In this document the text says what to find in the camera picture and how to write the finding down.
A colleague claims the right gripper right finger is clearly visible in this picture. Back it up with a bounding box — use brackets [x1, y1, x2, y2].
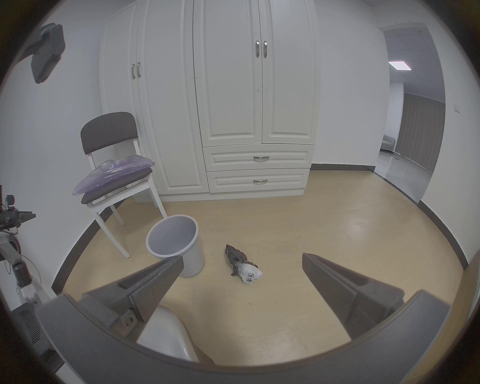
[302, 252, 406, 342]

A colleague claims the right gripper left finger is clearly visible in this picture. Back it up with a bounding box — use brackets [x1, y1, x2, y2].
[80, 256, 185, 336]

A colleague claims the purple plastic bag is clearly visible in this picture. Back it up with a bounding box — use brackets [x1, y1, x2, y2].
[72, 154, 155, 196]

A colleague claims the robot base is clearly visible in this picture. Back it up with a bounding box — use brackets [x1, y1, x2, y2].
[9, 277, 216, 379]

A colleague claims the white trash bin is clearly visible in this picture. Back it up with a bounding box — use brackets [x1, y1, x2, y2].
[145, 214, 206, 278]

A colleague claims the crumpled black plastic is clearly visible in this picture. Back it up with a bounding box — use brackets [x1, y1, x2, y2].
[225, 244, 250, 276]

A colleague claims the crumpled white paper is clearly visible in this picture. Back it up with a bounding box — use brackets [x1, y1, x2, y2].
[234, 262, 264, 286]

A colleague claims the white chair with grey cushions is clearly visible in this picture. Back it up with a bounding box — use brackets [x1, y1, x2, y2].
[80, 111, 168, 259]

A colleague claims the grey curtain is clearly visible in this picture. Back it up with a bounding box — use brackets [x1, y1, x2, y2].
[396, 93, 446, 174]

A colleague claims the white wardrobe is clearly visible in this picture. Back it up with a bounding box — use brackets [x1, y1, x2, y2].
[98, 0, 319, 203]

